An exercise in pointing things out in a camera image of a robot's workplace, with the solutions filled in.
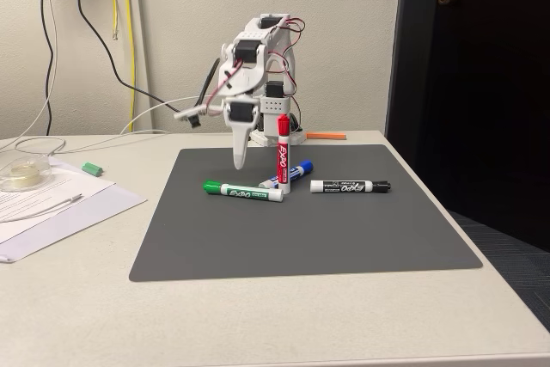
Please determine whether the green Expo marker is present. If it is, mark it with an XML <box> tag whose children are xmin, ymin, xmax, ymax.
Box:
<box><xmin>202</xmin><ymin>180</ymin><xmax>284</xmax><ymax>204</ymax></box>

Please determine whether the red Expo marker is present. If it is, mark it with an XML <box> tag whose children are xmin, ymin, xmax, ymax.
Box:
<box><xmin>276</xmin><ymin>113</ymin><xmax>292</xmax><ymax>194</ymax></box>

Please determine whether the blue Expo marker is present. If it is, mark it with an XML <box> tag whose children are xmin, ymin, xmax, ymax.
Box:
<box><xmin>259</xmin><ymin>159</ymin><xmax>315</xmax><ymax>190</ymax></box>

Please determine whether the black Expo marker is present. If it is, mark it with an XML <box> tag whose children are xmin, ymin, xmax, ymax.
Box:
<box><xmin>309</xmin><ymin>179</ymin><xmax>392</xmax><ymax>194</ymax></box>

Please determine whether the orange flat strip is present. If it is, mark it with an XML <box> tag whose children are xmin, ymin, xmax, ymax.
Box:
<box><xmin>306</xmin><ymin>132</ymin><xmax>347</xmax><ymax>142</ymax></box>

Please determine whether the gray rubber mat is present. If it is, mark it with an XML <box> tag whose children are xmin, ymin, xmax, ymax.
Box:
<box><xmin>128</xmin><ymin>144</ymin><xmax>485</xmax><ymax>283</ymax></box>

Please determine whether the white paper stack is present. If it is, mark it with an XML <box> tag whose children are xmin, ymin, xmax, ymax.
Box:
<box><xmin>0</xmin><ymin>156</ymin><xmax>148</xmax><ymax>264</ymax></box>

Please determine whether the dark door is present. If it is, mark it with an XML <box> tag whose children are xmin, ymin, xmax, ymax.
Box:
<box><xmin>384</xmin><ymin>0</ymin><xmax>550</xmax><ymax>253</ymax></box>

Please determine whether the white-cased gripper camera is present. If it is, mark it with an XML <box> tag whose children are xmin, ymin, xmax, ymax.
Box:
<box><xmin>173</xmin><ymin>107</ymin><xmax>208</xmax><ymax>130</ymax></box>

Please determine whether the long white cable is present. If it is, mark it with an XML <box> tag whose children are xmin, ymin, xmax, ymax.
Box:
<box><xmin>0</xmin><ymin>94</ymin><xmax>224</xmax><ymax>157</ymax></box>

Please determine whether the long yellow cable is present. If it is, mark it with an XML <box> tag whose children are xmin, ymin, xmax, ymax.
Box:
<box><xmin>123</xmin><ymin>0</ymin><xmax>137</xmax><ymax>132</ymax></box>

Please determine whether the thick black cable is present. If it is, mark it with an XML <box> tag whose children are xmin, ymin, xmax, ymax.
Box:
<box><xmin>71</xmin><ymin>0</ymin><xmax>223</xmax><ymax>104</ymax></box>

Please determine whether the short white plug cable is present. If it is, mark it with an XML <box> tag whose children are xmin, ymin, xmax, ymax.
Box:
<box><xmin>0</xmin><ymin>193</ymin><xmax>83</xmax><ymax>224</ymax></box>

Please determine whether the thin black cable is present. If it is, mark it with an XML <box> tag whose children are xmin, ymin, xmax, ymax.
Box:
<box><xmin>36</xmin><ymin>0</ymin><xmax>58</xmax><ymax>136</ymax></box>

